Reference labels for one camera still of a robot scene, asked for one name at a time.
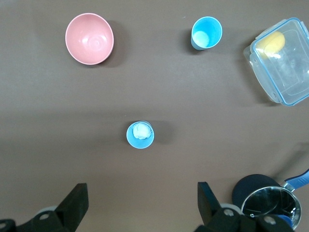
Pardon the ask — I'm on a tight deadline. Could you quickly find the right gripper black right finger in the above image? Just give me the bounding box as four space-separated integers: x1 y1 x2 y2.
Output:
194 181 296 232

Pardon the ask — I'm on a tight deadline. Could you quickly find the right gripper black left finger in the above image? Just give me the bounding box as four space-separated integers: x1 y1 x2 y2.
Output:
0 183 89 232

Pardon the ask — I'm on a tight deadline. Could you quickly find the blue cup with white wad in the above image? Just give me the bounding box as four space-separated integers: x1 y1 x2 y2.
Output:
126 120 155 149

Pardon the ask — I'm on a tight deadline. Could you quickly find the glass lid with blue knob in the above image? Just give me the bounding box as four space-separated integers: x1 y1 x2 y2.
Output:
240 186 302 230

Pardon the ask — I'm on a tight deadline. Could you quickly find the clear container with blue seal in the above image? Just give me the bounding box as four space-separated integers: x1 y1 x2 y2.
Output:
243 17 309 107

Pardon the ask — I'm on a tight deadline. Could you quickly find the pink bowl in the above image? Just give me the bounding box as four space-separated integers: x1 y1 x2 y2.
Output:
65 13 114 65

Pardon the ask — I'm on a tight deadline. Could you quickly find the yellow sponge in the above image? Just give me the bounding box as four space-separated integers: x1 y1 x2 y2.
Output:
256 31 286 59

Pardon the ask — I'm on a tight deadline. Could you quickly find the empty blue cup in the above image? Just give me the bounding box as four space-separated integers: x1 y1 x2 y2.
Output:
190 16 223 51

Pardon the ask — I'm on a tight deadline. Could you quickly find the dark pot with blue handle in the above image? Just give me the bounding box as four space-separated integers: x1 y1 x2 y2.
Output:
231 169 309 232

